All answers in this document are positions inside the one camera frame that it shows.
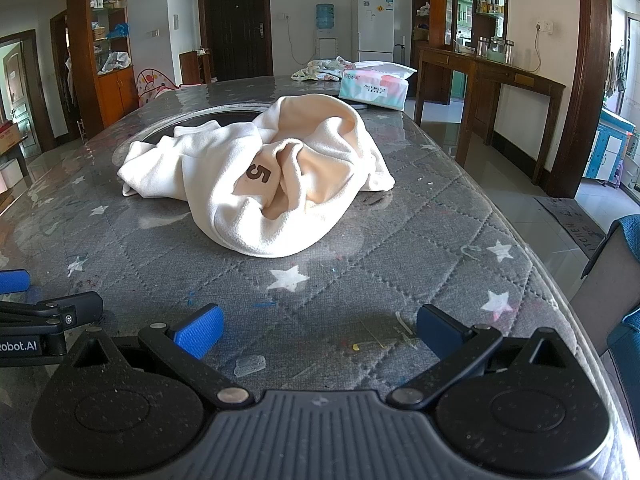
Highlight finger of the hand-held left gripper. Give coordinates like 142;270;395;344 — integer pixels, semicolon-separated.
0;269;31;295
0;291;104;330

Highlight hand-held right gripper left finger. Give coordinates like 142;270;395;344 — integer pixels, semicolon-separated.
57;304;256;409

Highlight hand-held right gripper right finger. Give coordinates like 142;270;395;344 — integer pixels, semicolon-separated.
387;304;581;408

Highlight cream shirt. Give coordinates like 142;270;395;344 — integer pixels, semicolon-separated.
117;94;396;259

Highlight white bin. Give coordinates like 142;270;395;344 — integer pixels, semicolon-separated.
0;159;24;195

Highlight cardboard box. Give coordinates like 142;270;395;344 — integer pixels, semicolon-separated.
0;120;28;156

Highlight grey doormat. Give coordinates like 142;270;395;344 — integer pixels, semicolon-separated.
534;196;606;261

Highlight wooden shelf cabinet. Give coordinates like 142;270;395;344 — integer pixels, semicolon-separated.
67;0;140;128

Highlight round recessed cooktop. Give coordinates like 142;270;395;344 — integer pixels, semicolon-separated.
134;102;273;143

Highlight pink play tent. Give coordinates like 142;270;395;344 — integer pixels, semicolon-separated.
136;69;180;107

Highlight white plastic bag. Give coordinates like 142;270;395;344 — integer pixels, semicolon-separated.
99;51;132;74

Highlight tissue pack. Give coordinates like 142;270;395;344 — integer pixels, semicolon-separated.
339;61;418;112

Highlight blue kitchen cabinet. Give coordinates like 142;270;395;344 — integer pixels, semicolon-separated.
582;107;640;186

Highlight wooden console table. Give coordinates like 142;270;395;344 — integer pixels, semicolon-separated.
414;45;567;186

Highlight low wooden shoe cabinet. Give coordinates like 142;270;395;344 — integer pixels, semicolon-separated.
179;50;211;85

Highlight patterned cloth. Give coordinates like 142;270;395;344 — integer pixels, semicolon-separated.
291;56;357;82

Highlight dark wooden door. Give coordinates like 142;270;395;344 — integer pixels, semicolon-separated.
197;0;275;83

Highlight white water dispenser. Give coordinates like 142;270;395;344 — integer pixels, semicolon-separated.
313;30;337;61

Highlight white fridge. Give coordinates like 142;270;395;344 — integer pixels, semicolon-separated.
350;0;397;65

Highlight hanging grey towel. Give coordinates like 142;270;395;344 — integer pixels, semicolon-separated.
607;47;629;98

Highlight wooden glass display cabinet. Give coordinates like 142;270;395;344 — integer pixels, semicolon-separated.
411;0;511;56

